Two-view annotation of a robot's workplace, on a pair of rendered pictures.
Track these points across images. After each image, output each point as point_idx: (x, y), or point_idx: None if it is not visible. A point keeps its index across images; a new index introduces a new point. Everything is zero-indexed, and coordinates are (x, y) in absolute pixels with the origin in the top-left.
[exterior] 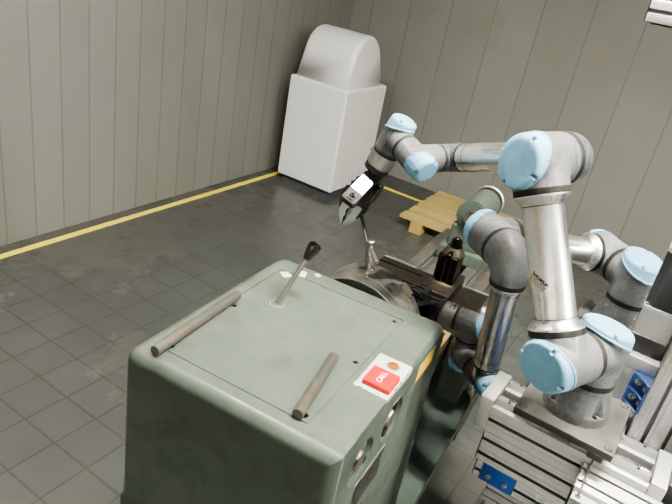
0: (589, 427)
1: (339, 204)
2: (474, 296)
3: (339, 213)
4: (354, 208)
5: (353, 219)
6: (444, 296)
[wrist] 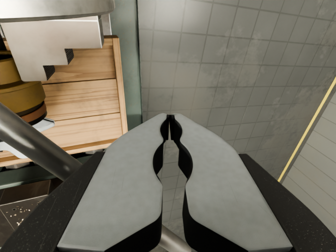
0: None
1: (255, 162)
2: (6, 236)
3: (211, 131)
4: (140, 202)
5: (115, 143)
6: (3, 204)
